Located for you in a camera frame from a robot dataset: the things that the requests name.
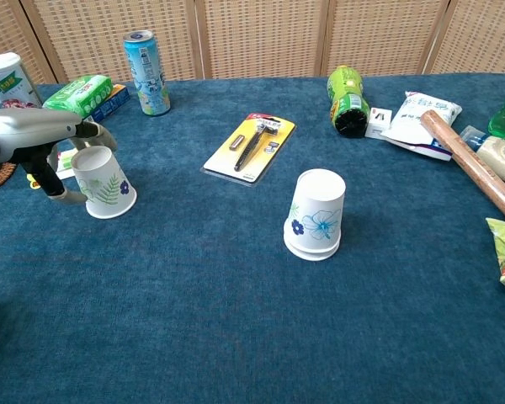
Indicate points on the green tea bottle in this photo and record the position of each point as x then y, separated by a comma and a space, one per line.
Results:
347, 99

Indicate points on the round woven rattan coaster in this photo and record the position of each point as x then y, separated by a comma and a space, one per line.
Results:
4, 181

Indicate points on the lip balm yellow blister pack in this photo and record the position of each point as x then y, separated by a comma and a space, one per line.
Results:
65, 166

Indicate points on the white floral paper cup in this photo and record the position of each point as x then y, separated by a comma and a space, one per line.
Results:
105, 185
313, 256
320, 202

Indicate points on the green wet wipes pack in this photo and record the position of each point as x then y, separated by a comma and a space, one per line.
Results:
82, 94

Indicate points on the blue toothpaste box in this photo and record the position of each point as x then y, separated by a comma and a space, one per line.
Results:
113, 103

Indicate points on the brown wood-grain roll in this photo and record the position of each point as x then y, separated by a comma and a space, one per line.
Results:
471, 164

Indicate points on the razor in yellow package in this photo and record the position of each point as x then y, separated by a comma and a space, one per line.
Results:
250, 147

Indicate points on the small white box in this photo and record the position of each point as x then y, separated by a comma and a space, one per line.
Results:
381, 122

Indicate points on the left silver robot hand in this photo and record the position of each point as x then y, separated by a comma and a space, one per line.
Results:
25, 130

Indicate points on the wooden rattan folding screen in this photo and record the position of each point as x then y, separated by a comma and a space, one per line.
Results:
261, 38

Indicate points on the blue felt table cloth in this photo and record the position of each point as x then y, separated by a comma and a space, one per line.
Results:
193, 303

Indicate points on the beige mayonnaise squeeze bottle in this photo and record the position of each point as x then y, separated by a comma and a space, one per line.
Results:
503, 160

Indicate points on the white salt bag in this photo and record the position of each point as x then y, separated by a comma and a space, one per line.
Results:
416, 118

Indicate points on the white-lidded snack canister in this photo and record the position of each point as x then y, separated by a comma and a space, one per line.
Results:
12, 84

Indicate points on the light blue drink can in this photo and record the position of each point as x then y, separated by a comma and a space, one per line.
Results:
149, 76

